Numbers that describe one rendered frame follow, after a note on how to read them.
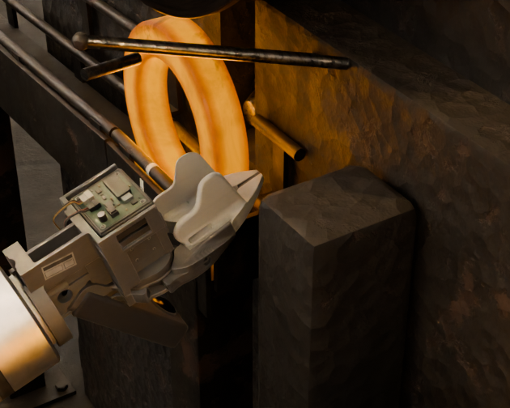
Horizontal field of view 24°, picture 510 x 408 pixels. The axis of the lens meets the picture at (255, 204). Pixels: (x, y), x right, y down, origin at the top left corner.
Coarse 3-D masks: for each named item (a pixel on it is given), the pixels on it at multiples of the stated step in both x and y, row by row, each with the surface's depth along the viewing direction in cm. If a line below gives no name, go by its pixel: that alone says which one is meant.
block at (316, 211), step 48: (288, 192) 88; (336, 192) 88; (384, 192) 88; (288, 240) 85; (336, 240) 84; (384, 240) 86; (288, 288) 88; (336, 288) 86; (384, 288) 89; (288, 336) 90; (336, 336) 89; (384, 336) 92; (288, 384) 93; (336, 384) 92; (384, 384) 95
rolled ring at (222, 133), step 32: (160, 32) 101; (192, 32) 100; (160, 64) 109; (192, 64) 98; (224, 64) 99; (128, 96) 112; (160, 96) 111; (192, 96) 99; (224, 96) 98; (160, 128) 112; (224, 128) 98; (160, 160) 111; (224, 160) 99
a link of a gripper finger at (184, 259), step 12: (228, 228) 94; (204, 240) 93; (216, 240) 93; (228, 240) 94; (180, 252) 93; (192, 252) 92; (204, 252) 92; (216, 252) 93; (180, 264) 92; (192, 264) 91; (204, 264) 93; (168, 276) 92; (180, 276) 92; (192, 276) 92; (168, 288) 92
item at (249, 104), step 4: (252, 92) 111; (252, 96) 110; (248, 100) 110; (252, 100) 110; (244, 104) 111; (248, 104) 110; (252, 104) 109; (244, 108) 111; (248, 108) 110; (252, 108) 110; (244, 112) 111; (248, 112) 110; (252, 112) 110; (244, 116) 111; (248, 116) 111; (252, 116) 110; (248, 120) 111
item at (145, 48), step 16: (80, 32) 86; (80, 48) 86; (96, 48) 87; (112, 48) 87; (128, 48) 87; (144, 48) 87; (160, 48) 87; (176, 48) 88; (192, 48) 88; (208, 48) 88; (224, 48) 89; (240, 48) 89; (96, 64) 89; (112, 64) 89; (128, 64) 90; (288, 64) 90; (304, 64) 90; (320, 64) 90; (336, 64) 90
